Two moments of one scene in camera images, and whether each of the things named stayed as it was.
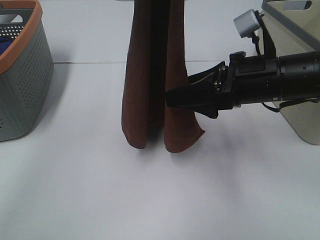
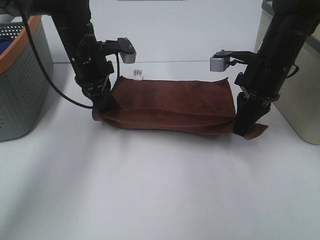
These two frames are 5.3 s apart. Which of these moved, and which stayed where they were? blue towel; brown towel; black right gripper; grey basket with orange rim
Moved: brown towel; black right gripper
Stayed: blue towel; grey basket with orange rim
